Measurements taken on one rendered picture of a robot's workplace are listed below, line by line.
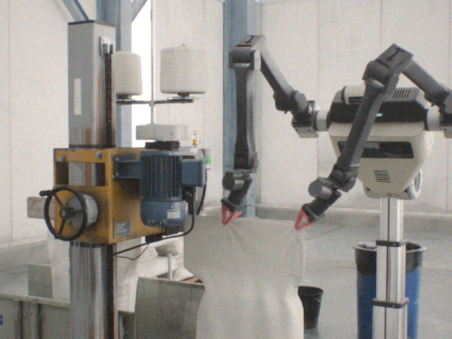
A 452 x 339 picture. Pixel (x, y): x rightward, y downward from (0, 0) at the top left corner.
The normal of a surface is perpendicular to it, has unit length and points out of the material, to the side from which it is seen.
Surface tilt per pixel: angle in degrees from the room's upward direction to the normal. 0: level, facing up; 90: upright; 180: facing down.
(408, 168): 130
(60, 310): 90
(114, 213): 90
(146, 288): 90
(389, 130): 40
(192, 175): 90
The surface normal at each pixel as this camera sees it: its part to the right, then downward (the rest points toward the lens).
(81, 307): -0.48, 0.04
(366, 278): -0.81, 0.07
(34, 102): 0.88, 0.03
